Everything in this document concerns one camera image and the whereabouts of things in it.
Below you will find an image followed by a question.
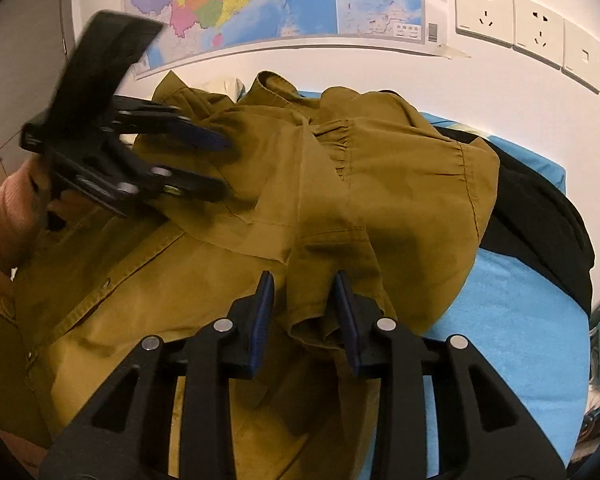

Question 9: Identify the white wall socket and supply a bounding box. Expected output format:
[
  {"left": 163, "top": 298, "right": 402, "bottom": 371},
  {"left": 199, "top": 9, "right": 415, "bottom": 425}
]
[
  {"left": 512, "top": 0, "right": 566, "bottom": 68},
  {"left": 454, "top": 0, "right": 515, "bottom": 48}
]

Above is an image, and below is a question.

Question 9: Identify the cream folded garment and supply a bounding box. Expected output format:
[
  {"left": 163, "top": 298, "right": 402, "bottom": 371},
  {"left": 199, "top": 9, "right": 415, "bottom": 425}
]
[{"left": 200, "top": 77, "right": 246, "bottom": 104}]

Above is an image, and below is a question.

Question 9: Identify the person's left hand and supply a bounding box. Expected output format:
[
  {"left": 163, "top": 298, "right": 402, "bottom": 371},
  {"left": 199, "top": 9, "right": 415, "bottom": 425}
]
[{"left": 30, "top": 162, "right": 98, "bottom": 228}]

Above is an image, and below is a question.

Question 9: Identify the grey door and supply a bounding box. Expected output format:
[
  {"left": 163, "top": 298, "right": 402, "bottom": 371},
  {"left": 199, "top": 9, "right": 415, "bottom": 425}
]
[{"left": 0, "top": 0, "right": 77, "bottom": 196}]

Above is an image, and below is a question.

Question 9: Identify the black garment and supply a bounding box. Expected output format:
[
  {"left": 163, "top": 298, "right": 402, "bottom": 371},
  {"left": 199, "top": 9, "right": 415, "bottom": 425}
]
[{"left": 435, "top": 127, "right": 595, "bottom": 316}]

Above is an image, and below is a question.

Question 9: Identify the person's left forearm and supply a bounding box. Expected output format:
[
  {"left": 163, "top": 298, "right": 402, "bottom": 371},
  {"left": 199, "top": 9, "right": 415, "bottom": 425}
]
[{"left": 0, "top": 167, "right": 48, "bottom": 286}]

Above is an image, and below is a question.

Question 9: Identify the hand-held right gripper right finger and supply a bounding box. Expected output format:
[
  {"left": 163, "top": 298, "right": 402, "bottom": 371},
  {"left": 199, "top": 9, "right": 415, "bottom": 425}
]
[{"left": 332, "top": 270, "right": 566, "bottom": 480}]

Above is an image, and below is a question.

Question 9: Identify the colourful wall map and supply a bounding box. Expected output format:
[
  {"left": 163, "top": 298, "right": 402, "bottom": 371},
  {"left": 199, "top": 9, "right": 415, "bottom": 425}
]
[{"left": 122, "top": 0, "right": 441, "bottom": 79}]

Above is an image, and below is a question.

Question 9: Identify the blue floral bedsheet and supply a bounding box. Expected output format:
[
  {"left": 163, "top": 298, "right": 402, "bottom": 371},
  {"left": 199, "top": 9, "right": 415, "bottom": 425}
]
[{"left": 295, "top": 90, "right": 593, "bottom": 480}]

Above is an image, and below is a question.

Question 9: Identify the olive green shirt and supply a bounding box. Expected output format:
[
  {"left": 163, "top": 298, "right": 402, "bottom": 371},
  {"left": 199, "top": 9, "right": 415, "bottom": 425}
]
[{"left": 0, "top": 71, "right": 501, "bottom": 480}]

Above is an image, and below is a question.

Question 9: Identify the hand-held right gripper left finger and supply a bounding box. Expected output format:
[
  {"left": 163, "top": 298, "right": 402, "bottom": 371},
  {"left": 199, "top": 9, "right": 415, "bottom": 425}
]
[{"left": 40, "top": 270, "right": 276, "bottom": 480}]

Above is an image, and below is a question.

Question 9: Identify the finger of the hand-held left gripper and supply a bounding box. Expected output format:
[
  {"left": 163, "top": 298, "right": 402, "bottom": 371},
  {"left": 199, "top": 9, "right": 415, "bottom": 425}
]
[
  {"left": 135, "top": 165, "right": 228, "bottom": 201},
  {"left": 117, "top": 97, "right": 231, "bottom": 151}
]

